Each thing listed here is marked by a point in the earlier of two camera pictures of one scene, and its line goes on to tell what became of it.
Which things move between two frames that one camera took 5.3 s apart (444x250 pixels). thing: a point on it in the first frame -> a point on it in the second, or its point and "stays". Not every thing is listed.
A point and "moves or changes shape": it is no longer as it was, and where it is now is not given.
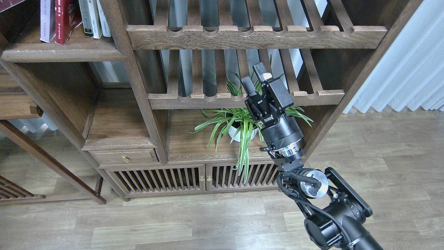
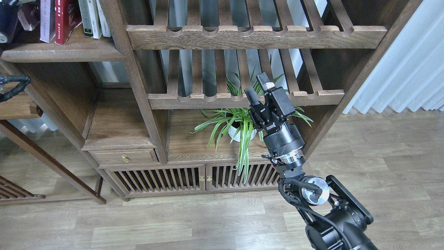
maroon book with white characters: (6, 4) moves or changes shape
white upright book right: (106, 31) stays
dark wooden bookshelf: (109, 88) stays
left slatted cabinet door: (139, 182) stays
